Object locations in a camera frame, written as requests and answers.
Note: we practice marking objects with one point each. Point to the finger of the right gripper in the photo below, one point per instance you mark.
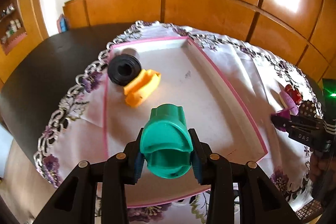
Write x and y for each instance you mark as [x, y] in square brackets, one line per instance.
[282, 122]

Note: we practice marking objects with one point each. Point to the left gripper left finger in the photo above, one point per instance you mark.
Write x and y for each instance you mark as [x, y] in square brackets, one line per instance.
[75, 200]

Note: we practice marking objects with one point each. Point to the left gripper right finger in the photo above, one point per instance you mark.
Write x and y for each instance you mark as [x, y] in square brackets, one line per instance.
[259, 199]

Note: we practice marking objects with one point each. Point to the purple yellow oval case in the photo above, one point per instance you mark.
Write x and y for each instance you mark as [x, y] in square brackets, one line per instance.
[288, 102]

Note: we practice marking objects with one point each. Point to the brown studded round brush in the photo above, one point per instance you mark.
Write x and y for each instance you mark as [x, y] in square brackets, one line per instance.
[307, 108]

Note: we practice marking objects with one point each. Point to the red lipstick tube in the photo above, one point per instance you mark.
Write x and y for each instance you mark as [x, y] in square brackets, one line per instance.
[294, 93]

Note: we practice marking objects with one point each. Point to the green plastic funnel cup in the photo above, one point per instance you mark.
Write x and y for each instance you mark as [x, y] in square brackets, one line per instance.
[166, 143]

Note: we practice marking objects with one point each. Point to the orange plastic piece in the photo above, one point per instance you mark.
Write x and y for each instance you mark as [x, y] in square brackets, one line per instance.
[139, 89]

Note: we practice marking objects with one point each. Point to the black cylindrical cap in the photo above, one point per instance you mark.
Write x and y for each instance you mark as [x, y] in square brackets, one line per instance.
[124, 67]

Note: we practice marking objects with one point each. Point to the magenta plastic cup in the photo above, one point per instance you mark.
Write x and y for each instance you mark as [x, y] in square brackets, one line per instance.
[285, 112]

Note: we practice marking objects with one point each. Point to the person right hand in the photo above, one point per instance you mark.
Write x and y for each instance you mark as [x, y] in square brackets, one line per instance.
[317, 166]

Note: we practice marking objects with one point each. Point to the white floral embroidered tablecloth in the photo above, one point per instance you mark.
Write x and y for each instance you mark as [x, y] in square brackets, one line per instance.
[75, 130]

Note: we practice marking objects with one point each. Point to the pink shallow tray box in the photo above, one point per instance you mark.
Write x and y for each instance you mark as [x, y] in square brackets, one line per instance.
[191, 80]

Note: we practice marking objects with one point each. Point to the wooden door with shelves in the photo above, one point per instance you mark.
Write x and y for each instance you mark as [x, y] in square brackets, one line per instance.
[22, 30]

